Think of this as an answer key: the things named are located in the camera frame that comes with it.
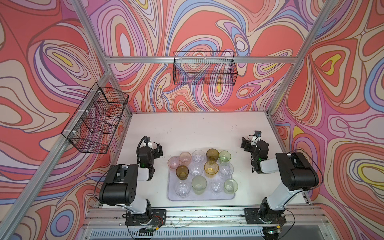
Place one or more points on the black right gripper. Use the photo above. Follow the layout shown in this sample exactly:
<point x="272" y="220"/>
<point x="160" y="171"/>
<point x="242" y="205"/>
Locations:
<point x="247" y="144"/>

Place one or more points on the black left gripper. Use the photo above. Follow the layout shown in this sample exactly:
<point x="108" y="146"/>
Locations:
<point x="155" y="152"/>

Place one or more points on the small green glass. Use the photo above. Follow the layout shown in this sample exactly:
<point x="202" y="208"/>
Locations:
<point x="224" y="156"/>

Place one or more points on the clear faceted glass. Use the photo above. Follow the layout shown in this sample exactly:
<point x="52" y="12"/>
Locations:
<point x="226" y="170"/>
<point x="199" y="156"/>

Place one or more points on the pink textured cup back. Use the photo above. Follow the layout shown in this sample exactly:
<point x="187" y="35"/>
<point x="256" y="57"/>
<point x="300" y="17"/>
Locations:
<point x="185" y="158"/>

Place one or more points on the dark amber textured cup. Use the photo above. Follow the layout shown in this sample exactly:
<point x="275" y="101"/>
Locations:
<point x="182" y="172"/>

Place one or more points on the pale green textured cup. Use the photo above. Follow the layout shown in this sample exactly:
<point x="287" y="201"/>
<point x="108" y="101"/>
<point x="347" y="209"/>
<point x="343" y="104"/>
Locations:
<point x="230" y="186"/>

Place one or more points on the olive amber textured cup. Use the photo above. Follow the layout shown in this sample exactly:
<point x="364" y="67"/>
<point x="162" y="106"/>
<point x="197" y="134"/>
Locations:
<point x="212" y="154"/>

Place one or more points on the clear tumbler back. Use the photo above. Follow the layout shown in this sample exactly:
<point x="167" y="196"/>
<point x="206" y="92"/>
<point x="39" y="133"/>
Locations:
<point x="196" y="169"/>

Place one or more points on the yellow smooth cup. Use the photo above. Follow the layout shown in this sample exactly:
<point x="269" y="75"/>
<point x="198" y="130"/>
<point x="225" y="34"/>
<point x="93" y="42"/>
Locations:
<point x="211" y="168"/>

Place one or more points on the small clear glass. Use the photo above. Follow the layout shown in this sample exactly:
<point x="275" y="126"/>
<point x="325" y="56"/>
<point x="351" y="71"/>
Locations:
<point x="216" y="187"/>

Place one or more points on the tall pale green cup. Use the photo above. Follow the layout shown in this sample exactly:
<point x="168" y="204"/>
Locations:
<point x="199" y="184"/>

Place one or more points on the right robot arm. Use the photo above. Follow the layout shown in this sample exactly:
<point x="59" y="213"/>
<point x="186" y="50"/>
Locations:
<point x="296" y="173"/>

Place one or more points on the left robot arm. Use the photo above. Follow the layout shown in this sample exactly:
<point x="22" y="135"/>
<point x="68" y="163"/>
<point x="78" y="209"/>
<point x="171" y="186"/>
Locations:
<point x="120" y="185"/>

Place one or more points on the lavender plastic tray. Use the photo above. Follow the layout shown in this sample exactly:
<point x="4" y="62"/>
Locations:
<point x="208" y="181"/>

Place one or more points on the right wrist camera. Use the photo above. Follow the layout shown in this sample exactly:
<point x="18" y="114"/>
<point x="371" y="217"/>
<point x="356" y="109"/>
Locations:
<point x="257" y="136"/>

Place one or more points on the black wire basket left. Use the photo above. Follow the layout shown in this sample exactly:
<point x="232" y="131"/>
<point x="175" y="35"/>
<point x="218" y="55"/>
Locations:
<point x="99" y="115"/>

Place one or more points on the black wire basket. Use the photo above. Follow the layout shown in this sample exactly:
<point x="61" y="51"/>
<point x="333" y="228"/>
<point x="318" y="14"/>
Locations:
<point x="99" y="115"/>
<point x="204" y="68"/>

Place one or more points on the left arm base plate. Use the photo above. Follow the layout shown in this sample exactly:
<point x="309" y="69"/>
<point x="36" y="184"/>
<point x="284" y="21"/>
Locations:
<point x="156" y="217"/>

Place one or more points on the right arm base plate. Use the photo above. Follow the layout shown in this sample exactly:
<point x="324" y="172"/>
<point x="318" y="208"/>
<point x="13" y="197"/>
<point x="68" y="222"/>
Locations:
<point x="264" y="216"/>

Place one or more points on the black wire basket back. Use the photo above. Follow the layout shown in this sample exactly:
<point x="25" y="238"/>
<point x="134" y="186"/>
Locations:
<point x="204" y="68"/>

